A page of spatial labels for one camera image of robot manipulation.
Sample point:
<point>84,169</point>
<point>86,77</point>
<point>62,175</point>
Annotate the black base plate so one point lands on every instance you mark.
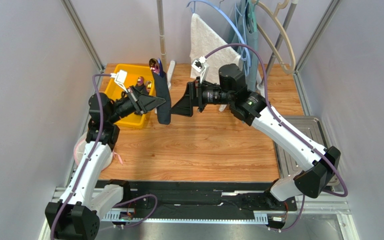
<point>206,202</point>

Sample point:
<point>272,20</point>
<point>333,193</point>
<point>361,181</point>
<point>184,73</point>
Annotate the light blue wire hanger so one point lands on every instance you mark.
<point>240,21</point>

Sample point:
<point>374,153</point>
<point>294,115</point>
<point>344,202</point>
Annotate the beige clothes hanger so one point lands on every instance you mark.
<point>283,40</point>

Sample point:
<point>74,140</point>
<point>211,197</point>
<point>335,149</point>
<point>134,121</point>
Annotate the rolled black napkin left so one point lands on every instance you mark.
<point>140,83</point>

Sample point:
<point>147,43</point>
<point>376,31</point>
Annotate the rolled black napkin right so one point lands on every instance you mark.
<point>148,86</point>

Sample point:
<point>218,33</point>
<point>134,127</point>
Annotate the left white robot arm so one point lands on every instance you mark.
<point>77,214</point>

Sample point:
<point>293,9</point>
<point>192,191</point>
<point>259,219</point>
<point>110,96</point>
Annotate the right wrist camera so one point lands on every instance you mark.
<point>202,67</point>

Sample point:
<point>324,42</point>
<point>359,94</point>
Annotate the teal grey shirt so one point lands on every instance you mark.
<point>252,41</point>

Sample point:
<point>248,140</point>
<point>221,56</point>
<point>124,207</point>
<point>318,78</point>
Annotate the rack pole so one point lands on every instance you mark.
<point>278,43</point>
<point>161,29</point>

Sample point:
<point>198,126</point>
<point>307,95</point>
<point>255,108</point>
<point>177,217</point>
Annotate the yellow plastic bin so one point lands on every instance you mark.
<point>114,92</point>

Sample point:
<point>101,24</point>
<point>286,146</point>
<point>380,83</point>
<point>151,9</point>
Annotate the blue clothes hanger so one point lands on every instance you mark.
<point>192,7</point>

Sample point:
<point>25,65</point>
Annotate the right rack pole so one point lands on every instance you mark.
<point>278,43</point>

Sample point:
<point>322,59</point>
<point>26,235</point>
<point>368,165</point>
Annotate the purple iridescent knife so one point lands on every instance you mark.
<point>161,72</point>

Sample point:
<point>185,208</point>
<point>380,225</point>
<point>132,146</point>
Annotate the white mesh bag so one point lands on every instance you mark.
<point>79,152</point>

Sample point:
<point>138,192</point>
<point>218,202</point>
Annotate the white towel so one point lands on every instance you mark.
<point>204,40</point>

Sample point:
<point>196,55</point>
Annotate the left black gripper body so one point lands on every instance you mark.
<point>123,108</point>

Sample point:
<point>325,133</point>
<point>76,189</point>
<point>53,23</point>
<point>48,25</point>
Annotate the left white rack foot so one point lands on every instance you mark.
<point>163,85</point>

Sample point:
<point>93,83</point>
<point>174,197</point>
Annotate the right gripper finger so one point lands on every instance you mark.
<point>184,107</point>
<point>198,100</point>

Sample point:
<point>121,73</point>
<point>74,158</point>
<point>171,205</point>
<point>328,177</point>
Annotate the left rack pole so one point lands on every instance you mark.
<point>161,29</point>

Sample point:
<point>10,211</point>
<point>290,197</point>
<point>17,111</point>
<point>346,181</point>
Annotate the green clothes hanger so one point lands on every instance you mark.
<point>251,16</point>

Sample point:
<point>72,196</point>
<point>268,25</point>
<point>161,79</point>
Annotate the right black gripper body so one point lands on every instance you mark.
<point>194,97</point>

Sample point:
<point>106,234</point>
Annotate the rolled black napkin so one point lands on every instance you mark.
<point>148,86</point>
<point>140,83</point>

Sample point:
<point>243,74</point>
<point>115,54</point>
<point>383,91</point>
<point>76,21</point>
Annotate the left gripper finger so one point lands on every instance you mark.
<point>135,96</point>
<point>150,103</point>

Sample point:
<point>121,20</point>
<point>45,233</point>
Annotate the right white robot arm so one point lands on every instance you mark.
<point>318,163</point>

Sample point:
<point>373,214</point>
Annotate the iridescent spoon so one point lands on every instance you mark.
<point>153,65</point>

